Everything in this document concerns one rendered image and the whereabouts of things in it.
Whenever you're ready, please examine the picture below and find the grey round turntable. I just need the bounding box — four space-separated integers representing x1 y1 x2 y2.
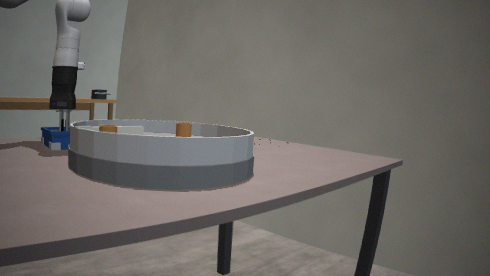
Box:
68 120 254 190

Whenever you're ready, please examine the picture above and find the blue crate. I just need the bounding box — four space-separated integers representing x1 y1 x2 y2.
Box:
41 127 70 150

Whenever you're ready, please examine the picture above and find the bronze bushing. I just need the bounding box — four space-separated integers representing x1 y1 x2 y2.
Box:
176 123 192 137
99 125 117 133

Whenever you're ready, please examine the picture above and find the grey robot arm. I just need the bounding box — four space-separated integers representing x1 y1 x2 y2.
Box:
0 0 91 50

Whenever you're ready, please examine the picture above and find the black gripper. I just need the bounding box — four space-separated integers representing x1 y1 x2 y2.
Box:
49 48 85 131

